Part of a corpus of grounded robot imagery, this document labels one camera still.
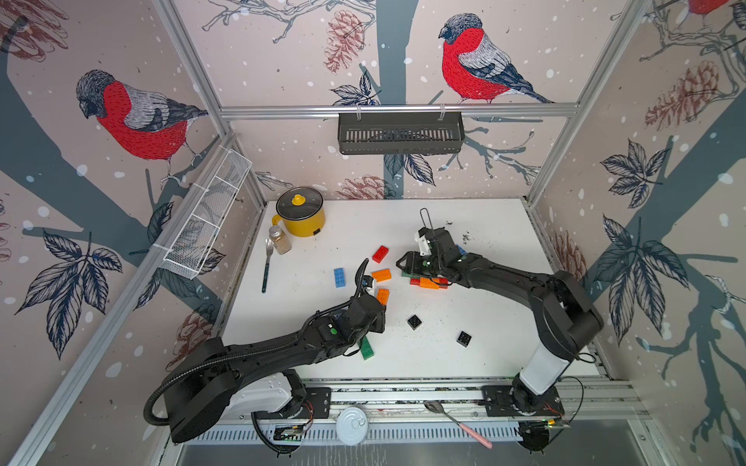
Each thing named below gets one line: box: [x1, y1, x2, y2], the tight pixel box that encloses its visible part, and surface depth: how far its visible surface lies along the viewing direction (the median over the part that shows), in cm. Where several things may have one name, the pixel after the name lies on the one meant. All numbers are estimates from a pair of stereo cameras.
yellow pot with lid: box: [271, 186, 326, 238], surface depth 107 cm
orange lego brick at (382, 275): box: [371, 268, 393, 283], surface depth 100 cm
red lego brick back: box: [372, 244, 390, 265], surface depth 106 cm
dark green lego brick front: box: [360, 335, 374, 361], surface depth 83 cm
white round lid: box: [335, 406, 369, 446], surface depth 67 cm
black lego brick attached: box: [456, 330, 473, 348], surface depth 85 cm
